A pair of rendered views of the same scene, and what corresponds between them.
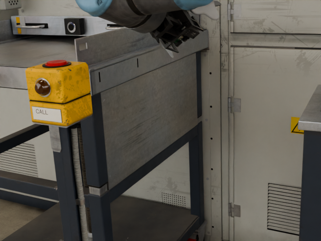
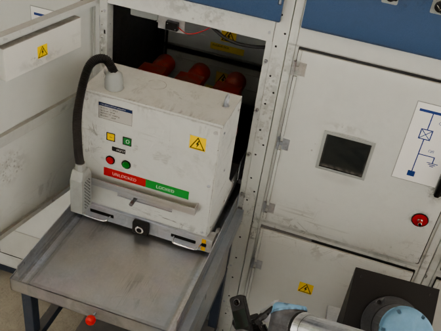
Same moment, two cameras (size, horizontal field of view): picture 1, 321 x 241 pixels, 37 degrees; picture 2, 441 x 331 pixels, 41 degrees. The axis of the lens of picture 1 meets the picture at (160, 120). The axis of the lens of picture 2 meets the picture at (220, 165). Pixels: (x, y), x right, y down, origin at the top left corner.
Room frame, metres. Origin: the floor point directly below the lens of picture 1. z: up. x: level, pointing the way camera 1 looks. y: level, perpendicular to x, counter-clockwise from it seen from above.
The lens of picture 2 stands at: (-0.12, 0.44, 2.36)
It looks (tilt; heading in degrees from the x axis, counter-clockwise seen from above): 35 degrees down; 344
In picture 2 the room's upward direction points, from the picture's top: 8 degrees clockwise
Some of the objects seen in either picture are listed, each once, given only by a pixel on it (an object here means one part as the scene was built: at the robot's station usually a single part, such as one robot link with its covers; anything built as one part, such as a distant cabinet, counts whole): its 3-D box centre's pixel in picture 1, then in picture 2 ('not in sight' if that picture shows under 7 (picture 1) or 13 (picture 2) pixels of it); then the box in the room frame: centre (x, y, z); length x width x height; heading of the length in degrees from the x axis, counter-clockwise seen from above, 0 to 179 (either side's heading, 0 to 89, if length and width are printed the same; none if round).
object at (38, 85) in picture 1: (40, 88); not in sight; (0.78, 0.20, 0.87); 0.03 x 0.01 x 0.03; 62
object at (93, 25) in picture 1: (81, 25); (144, 221); (1.52, 0.23, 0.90); 0.54 x 0.05 x 0.06; 61
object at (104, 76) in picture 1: (73, 52); (138, 245); (1.47, 0.26, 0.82); 0.68 x 0.62 x 0.06; 152
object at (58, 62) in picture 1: (57, 66); not in sight; (0.82, 0.18, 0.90); 0.04 x 0.04 x 0.02
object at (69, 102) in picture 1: (59, 92); not in sight; (0.82, 0.18, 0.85); 0.08 x 0.08 x 0.10; 62
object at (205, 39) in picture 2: not in sight; (228, 37); (2.31, -0.20, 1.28); 0.58 x 0.02 x 0.19; 62
